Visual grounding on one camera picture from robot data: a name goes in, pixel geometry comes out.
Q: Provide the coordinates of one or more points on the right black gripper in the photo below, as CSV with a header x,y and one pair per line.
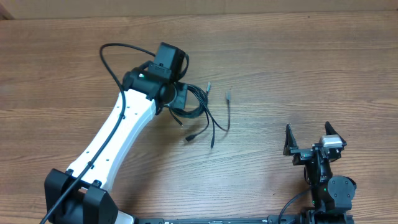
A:
x,y
301,154

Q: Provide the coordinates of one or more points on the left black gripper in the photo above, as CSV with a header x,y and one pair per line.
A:
x,y
180,101

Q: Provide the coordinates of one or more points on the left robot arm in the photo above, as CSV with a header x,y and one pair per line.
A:
x,y
81,194

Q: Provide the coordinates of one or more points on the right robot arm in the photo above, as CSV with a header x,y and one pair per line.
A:
x,y
331,194

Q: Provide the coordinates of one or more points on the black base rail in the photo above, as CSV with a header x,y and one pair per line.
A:
x,y
271,219

